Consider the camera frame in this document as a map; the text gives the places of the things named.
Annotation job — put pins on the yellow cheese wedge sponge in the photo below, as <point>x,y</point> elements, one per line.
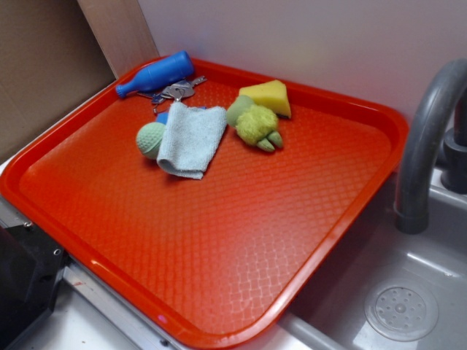
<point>272,95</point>

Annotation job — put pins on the green plush toy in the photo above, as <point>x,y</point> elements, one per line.
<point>256,125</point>

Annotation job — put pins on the sink drain strainer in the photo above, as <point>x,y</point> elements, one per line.
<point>401,310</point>

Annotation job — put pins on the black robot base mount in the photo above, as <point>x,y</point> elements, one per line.
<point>32,265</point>

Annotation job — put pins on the blue plastic bottle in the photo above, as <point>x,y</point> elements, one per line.
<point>158,75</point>

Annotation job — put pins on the grey plastic sink basin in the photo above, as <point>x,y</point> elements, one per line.
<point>329,313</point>

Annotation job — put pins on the silver keys bunch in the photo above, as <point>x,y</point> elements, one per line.
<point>176,92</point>

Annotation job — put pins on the wooden board panel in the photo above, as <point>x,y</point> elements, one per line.
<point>121,31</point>

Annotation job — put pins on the green golf ball toy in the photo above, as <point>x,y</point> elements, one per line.
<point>149,138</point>

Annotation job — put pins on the red plastic tray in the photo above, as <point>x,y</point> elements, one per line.
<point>213,262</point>

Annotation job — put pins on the grey sink faucet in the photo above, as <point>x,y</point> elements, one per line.
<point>433,118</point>

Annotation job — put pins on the light blue cloth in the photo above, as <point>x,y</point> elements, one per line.
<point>191,139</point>

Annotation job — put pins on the dark grey faucet handle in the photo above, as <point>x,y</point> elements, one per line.
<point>454,145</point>

